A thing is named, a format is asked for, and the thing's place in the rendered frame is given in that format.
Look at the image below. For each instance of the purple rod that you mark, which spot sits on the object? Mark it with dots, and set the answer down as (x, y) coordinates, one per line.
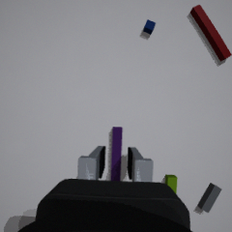
(116, 154)

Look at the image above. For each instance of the dark red rod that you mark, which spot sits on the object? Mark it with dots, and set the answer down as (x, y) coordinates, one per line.
(210, 33)

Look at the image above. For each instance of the small blue cube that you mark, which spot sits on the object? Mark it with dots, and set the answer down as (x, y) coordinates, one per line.
(149, 27)

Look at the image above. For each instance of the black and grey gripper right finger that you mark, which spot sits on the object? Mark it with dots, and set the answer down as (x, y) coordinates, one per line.
(141, 170)

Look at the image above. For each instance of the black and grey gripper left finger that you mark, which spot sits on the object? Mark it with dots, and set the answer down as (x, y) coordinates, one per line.
(90, 166)

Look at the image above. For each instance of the grey rectangular block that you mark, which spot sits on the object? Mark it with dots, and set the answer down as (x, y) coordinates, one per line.
(209, 198)

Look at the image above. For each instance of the olive green rod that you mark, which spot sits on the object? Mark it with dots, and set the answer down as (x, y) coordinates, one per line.
(171, 181)

